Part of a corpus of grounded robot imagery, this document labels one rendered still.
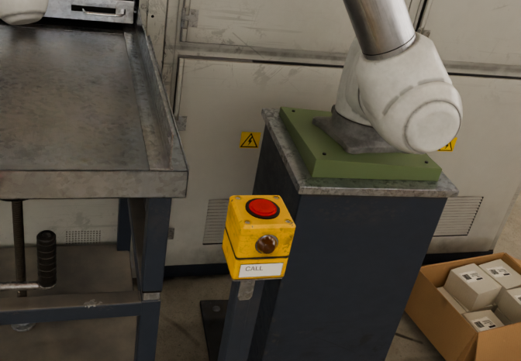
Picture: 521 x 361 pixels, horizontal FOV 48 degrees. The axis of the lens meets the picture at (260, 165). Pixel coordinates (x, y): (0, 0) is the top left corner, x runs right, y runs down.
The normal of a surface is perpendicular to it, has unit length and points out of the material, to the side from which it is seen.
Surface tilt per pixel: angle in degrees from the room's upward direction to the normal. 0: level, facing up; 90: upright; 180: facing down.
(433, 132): 90
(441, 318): 76
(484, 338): 68
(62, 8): 90
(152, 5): 90
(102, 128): 0
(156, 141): 0
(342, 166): 90
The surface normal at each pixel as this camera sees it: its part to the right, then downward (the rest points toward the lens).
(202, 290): 0.16, -0.86
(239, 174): 0.25, 0.52
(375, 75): -0.68, 0.07
